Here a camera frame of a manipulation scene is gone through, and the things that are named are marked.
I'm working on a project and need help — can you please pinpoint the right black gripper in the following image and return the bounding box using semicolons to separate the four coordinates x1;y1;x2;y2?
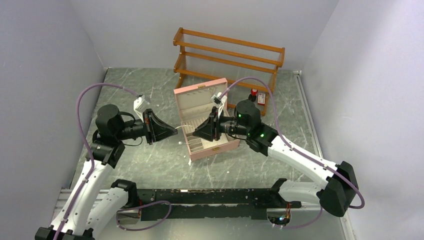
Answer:
192;106;250;142

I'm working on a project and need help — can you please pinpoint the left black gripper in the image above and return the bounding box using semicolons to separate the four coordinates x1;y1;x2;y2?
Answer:
114;108;178;145

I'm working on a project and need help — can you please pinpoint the silver wire necklace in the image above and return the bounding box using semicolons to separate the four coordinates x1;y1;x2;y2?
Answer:
173;124;195;147

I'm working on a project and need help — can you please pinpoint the pink jewelry box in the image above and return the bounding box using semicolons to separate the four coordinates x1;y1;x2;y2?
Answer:
173;78;240;162

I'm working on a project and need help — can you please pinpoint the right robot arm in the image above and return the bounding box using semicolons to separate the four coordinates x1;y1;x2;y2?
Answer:
193;100;360;217

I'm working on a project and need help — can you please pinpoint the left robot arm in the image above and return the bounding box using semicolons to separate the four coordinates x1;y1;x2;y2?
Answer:
34;104;178;240

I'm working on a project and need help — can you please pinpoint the small red white box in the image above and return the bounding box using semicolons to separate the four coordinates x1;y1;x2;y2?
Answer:
257;92;266;106

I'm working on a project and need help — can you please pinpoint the wooden two-tier shelf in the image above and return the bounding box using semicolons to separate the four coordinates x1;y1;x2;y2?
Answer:
172;27;286;115

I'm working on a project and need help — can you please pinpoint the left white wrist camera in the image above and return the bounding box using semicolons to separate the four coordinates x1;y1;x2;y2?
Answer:
133;95;149;122

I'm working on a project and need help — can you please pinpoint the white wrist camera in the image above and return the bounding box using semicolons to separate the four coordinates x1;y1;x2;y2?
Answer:
210;92;228;118
133;95;149;122

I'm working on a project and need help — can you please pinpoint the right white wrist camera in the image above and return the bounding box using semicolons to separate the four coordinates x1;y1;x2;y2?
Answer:
210;92;228;118

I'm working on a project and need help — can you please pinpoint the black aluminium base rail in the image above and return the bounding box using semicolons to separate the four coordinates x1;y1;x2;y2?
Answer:
54;188;347;221

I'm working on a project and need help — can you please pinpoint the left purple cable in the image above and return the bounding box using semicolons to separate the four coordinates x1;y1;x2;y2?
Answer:
49;82;140;240

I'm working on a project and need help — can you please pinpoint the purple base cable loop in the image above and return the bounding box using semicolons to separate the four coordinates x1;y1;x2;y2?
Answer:
115;201;173;232

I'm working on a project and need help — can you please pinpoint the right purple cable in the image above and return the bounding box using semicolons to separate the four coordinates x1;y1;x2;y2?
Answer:
218;76;366;230

